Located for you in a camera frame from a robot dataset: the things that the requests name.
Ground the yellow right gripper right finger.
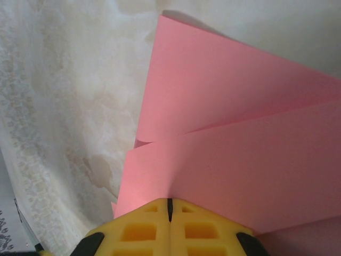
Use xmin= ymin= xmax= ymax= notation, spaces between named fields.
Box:
xmin=169 ymin=197 xmax=270 ymax=256

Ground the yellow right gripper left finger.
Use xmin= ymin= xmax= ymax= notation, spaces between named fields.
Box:
xmin=71 ymin=197 xmax=171 ymax=256

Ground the pink square paper sheet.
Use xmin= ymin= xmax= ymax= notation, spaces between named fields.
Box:
xmin=110 ymin=14 xmax=341 ymax=256

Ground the aluminium side rail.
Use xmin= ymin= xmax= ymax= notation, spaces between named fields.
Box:
xmin=13 ymin=197 xmax=46 ymax=253

